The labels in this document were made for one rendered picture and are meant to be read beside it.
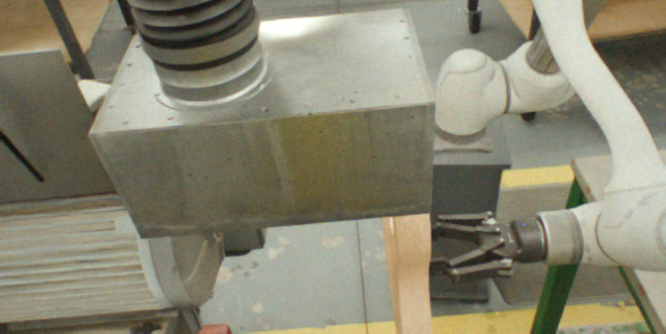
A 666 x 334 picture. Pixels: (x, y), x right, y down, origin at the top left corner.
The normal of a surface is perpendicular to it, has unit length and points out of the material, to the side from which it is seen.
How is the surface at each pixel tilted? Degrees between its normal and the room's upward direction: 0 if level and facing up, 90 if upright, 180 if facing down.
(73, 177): 90
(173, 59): 90
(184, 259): 83
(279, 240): 0
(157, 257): 65
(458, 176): 90
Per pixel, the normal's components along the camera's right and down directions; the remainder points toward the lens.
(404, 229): 0.02, 0.39
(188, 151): 0.04, 0.66
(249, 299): -0.08, -0.74
